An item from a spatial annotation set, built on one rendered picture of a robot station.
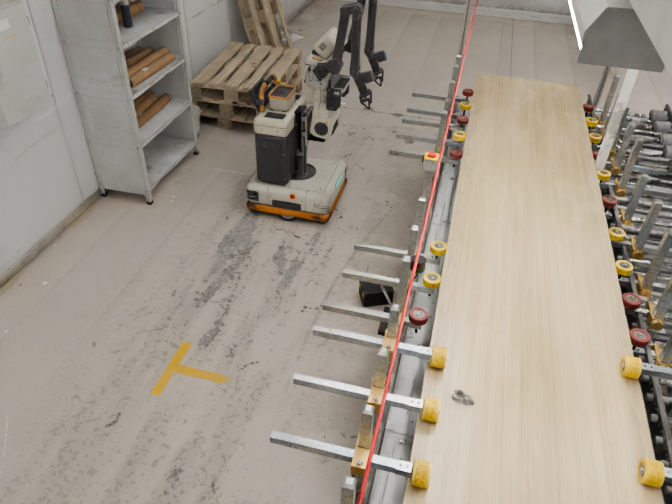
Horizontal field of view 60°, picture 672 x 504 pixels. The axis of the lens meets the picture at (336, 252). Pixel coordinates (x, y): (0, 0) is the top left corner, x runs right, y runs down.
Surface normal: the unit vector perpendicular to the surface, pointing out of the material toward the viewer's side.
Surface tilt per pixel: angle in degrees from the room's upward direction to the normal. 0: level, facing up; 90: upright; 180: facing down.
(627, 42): 90
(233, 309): 0
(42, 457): 0
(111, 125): 90
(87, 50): 90
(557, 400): 0
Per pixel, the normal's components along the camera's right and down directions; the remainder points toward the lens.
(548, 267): 0.03, -0.79
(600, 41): -0.25, 0.59
